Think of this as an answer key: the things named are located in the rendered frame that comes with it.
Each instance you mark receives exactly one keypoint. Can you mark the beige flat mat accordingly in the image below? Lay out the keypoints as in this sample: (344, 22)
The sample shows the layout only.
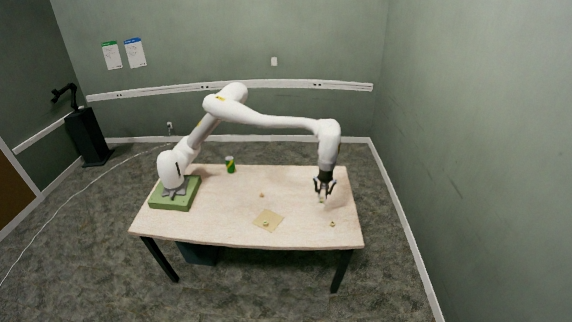
(273, 218)

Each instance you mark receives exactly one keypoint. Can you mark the green drink can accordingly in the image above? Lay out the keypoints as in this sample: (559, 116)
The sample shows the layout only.
(230, 165)

